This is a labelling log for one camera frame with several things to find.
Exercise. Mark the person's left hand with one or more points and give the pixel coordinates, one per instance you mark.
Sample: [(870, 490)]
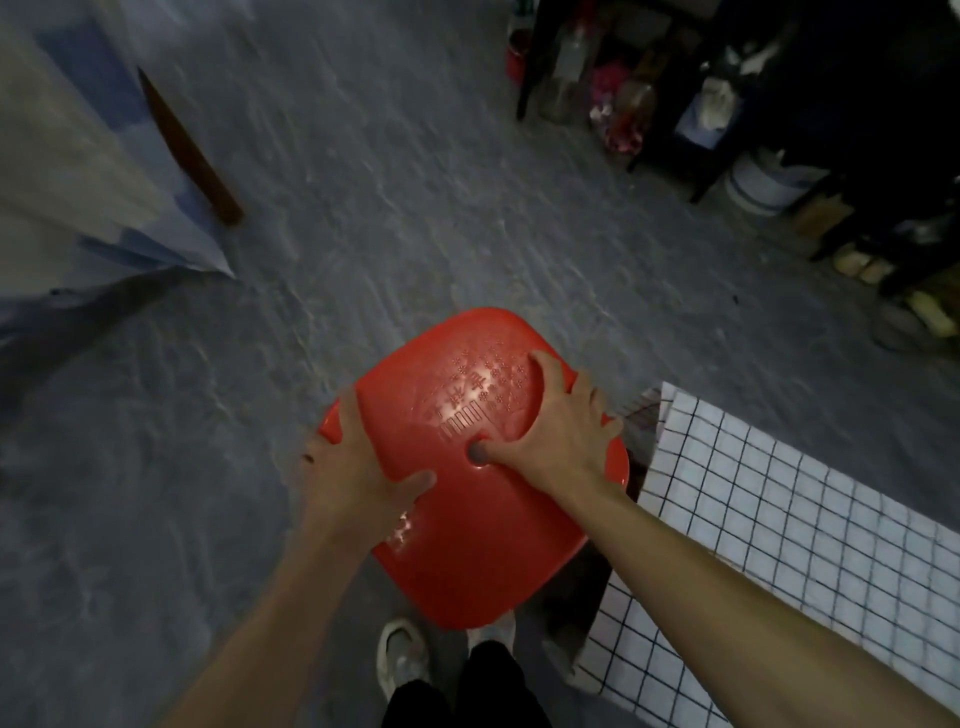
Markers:
[(345, 495)]

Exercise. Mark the large clear plastic jug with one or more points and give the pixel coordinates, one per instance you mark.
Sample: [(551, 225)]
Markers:
[(566, 75)]

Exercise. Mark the black low cabinet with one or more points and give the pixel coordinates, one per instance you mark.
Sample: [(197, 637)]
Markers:
[(847, 97)]

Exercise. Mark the person's black trousers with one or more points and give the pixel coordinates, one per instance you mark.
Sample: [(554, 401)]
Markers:
[(487, 694)]

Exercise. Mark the yellow slippers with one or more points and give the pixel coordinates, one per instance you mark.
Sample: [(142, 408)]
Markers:
[(934, 311)]

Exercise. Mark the person's left white shoe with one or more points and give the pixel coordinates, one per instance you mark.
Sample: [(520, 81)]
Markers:
[(401, 660)]

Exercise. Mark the pink red packets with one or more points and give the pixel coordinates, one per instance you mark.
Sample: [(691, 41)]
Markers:
[(619, 112)]

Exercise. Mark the white plastic bucket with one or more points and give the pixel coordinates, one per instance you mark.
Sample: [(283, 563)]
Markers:
[(765, 187)]

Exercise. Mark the small brown box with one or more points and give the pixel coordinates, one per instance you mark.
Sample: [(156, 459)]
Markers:
[(821, 217)]

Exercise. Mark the white crumpled item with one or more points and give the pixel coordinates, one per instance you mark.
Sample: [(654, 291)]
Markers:
[(720, 101)]

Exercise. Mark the small red container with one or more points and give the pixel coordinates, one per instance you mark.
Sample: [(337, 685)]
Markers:
[(516, 60)]

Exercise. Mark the cream shoe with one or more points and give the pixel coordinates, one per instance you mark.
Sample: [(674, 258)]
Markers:
[(851, 261), (877, 271)]

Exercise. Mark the red plastic stool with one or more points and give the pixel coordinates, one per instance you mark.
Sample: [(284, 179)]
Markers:
[(480, 570)]

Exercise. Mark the person's white shoe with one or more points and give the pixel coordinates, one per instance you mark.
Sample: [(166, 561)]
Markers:
[(401, 660), (491, 630)]

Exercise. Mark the person's right hand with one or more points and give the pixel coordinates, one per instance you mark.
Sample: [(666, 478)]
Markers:
[(570, 442)]

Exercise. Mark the person's right forearm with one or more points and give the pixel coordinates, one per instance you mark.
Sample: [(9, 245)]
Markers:
[(750, 637)]

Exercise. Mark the person's right white shoe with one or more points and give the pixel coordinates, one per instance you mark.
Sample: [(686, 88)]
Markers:
[(491, 630)]

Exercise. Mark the person's left forearm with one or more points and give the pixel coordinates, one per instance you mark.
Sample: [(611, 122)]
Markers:
[(262, 645)]

